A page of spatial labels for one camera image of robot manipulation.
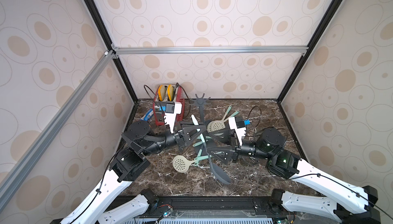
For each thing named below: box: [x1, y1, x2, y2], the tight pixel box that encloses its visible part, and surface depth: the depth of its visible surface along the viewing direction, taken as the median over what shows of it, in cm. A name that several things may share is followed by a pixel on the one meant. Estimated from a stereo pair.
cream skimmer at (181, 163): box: [172, 154, 197, 173], surface depth 87 cm
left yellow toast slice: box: [158, 84, 167, 102], surface depth 99 cm
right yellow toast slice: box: [167, 84, 174, 102], surface depth 99 cm
